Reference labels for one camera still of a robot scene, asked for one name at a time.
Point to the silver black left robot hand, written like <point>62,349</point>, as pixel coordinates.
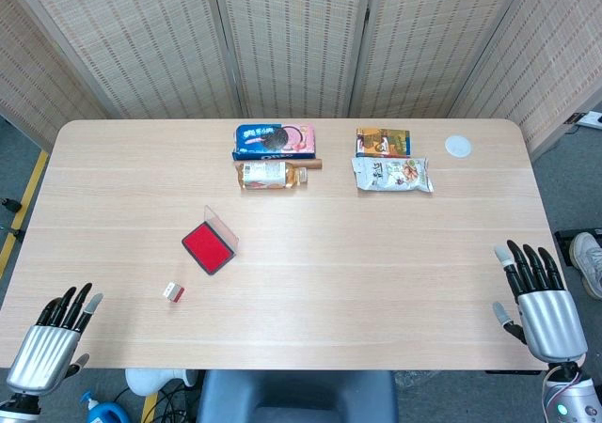
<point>44,350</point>

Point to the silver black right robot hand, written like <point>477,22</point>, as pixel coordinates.
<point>552,319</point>

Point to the small red-white stamp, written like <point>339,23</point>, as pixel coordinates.
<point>173,292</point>

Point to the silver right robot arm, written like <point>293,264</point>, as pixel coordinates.
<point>571,392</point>

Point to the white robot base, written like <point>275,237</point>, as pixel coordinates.
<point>146,380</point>

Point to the red ink pad clear lid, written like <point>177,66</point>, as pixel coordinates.
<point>207,249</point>

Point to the white sneaker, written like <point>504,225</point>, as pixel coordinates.
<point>588,263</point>

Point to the blue pump bottle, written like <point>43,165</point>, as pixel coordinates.
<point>106,411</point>

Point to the black caster wheel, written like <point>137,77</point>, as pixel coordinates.
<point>10,204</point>

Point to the white round lid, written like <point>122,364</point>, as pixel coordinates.
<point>458,145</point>

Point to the white power strip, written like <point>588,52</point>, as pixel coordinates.
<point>588,119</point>

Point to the white snack bag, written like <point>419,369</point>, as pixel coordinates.
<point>392,175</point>

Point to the orange snack box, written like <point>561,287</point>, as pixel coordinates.
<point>383,142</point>

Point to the dark blue chair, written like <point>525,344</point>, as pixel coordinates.
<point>296,397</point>

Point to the clear bottle with orange label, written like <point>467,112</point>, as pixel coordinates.
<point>268,175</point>

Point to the brown sausage stick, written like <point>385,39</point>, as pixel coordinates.
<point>308,164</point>

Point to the blue pink Oreo box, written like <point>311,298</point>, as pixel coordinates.
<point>273,140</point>

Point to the woven folding screen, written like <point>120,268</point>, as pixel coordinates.
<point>291,42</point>

